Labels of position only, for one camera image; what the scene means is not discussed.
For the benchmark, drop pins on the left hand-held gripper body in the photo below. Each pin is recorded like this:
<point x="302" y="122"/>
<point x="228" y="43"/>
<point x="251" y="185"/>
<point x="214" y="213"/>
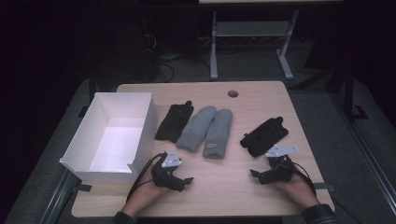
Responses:
<point x="165" y="175"/>

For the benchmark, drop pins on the grey tape strip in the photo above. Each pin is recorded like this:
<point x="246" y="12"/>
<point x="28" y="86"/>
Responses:
<point x="323" y="187"/>
<point x="83" y="187"/>

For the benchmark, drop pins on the aluminium rail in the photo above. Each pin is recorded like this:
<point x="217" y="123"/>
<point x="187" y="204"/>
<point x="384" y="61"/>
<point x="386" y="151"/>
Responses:
<point x="367" y="155"/>
<point x="57" y="199"/>

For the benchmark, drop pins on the person's right hand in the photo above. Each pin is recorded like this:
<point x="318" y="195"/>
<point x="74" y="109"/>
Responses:
<point x="300" y="191"/>

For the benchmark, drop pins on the black glove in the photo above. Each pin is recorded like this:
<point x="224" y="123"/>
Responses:
<point x="264" y="135"/>
<point x="172" y="123"/>

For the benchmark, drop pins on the black floor bracket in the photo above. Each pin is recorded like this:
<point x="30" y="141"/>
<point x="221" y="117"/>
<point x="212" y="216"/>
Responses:
<point x="361" y="113"/>

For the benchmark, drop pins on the person's left hand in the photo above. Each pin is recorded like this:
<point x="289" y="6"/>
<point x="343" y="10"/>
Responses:
<point x="148" y="191"/>

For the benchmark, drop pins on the grey mitten with label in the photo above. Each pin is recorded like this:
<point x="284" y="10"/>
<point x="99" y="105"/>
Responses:
<point x="219" y="133"/>

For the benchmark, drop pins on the plain grey mitten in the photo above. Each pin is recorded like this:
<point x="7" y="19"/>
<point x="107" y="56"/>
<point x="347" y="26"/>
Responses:
<point x="196" y="129"/>

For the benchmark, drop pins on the white metal desk frame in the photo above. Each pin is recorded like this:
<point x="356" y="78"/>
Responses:
<point x="252" y="28"/>

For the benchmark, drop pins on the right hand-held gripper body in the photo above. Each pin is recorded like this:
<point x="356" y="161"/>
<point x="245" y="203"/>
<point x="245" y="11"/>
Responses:
<point x="280" y="171"/>

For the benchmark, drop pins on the white box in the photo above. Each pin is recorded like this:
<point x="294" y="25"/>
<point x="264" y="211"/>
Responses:
<point x="118" y="143"/>

